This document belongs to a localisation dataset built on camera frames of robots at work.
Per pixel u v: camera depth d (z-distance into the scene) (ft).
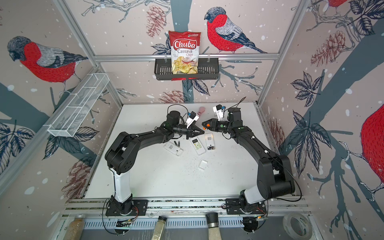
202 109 3.85
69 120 2.34
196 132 2.70
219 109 2.54
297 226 2.29
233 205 2.43
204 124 2.67
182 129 2.57
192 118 2.55
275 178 1.42
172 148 3.10
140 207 2.40
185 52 2.74
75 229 2.12
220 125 2.43
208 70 3.09
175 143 3.21
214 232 2.12
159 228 2.16
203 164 2.89
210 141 3.20
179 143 3.21
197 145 3.12
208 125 2.62
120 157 1.69
